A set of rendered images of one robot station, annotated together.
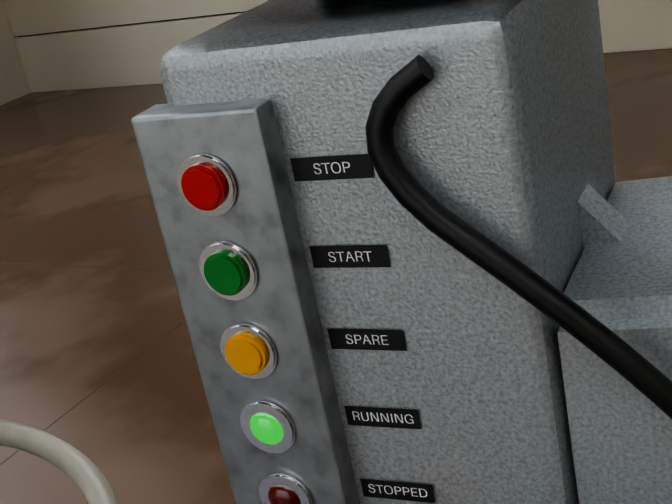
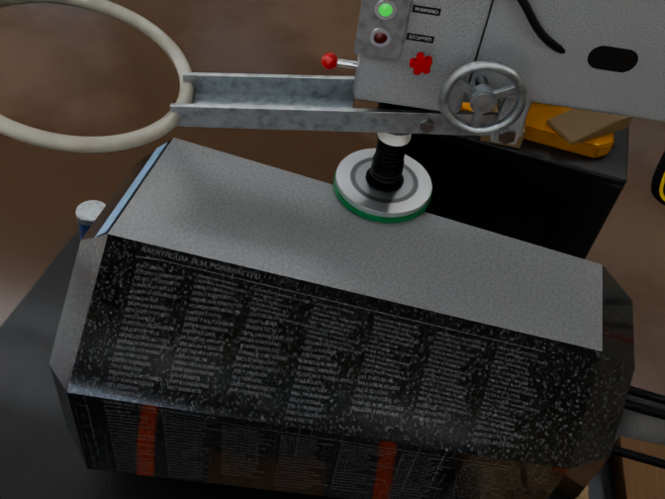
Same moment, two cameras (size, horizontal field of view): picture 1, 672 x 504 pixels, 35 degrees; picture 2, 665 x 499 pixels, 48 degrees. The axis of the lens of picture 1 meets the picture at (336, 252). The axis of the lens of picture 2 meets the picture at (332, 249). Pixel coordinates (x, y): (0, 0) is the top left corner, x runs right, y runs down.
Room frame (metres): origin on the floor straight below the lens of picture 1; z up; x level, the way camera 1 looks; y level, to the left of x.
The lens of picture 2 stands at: (-0.42, 0.63, 1.90)
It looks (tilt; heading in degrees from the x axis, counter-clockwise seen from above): 46 degrees down; 331
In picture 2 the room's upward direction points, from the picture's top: 10 degrees clockwise
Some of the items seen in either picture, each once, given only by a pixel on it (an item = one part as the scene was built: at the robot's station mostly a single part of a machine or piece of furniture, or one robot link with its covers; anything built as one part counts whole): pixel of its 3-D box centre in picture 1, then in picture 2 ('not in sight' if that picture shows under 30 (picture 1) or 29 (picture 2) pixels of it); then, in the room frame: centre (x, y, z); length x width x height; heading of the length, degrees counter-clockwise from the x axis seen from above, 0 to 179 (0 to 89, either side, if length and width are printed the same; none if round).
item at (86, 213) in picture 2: not in sight; (94, 224); (1.42, 0.50, 0.08); 0.10 x 0.10 x 0.13
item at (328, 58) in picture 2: not in sight; (341, 62); (0.62, 0.08, 1.15); 0.08 x 0.03 x 0.03; 62
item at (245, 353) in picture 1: (247, 352); not in sight; (0.54, 0.06, 1.35); 0.03 x 0.01 x 0.03; 62
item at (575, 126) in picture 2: not in sight; (590, 118); (0.73, -0.72, 0.80); 0.20 x 0.10 x 0.05; 96
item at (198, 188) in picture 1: (205, 186); not in sight; (0.54, 0.06, 1.45); 0.03 x 0.01 x 0.03; 62
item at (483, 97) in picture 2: not in sight; (481, 87); (0.46, -0.11, 1.18); 0.15 x 0.10 x 0.15; 62
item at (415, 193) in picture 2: not in sight; (383, 181); (0.62, -0.06, 0.83); 0.21 x 0.21 x 0.01
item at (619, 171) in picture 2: not in sight; (490, 184); (0.97, -0.69, 0.37); 0.66 x 0.66 x 0.74; 50
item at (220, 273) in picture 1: (227, 272); not in sight; (0.54, 0.06, 1.40); 0.03 x 0.01 x 0.03; 62
